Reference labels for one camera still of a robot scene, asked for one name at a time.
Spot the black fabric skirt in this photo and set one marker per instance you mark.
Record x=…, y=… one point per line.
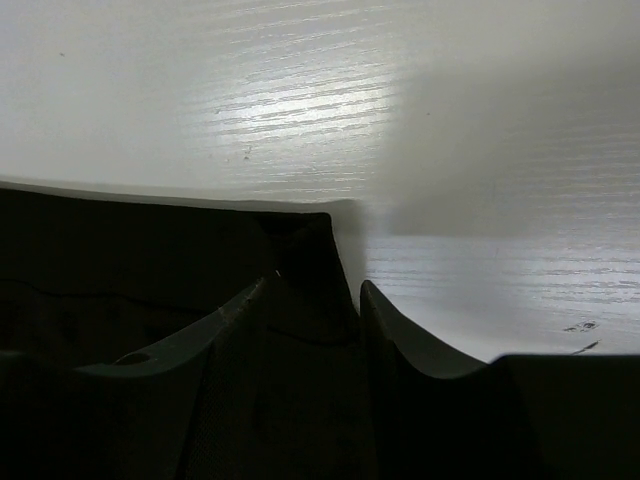
x=87, y=282

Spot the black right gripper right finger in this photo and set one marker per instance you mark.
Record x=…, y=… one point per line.
x=439, y=413

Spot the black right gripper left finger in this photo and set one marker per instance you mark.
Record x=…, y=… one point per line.
x=179, y=408

